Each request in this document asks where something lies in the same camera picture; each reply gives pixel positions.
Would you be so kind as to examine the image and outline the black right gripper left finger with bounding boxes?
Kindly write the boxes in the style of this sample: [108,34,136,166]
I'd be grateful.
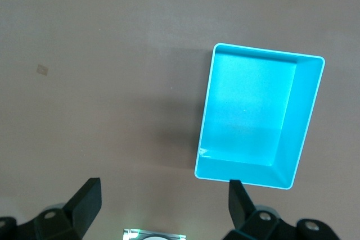
[0,177,102,240]

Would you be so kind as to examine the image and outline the teal plastic bin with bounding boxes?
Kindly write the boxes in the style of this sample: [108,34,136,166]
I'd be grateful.
[193,42,326,191]

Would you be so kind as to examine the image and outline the steel right arm base plate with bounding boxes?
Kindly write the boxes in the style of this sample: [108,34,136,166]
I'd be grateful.
[123,228,187,240]

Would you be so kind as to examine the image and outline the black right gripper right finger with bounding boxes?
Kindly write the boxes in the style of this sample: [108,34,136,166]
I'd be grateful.
[224,179,343,240]

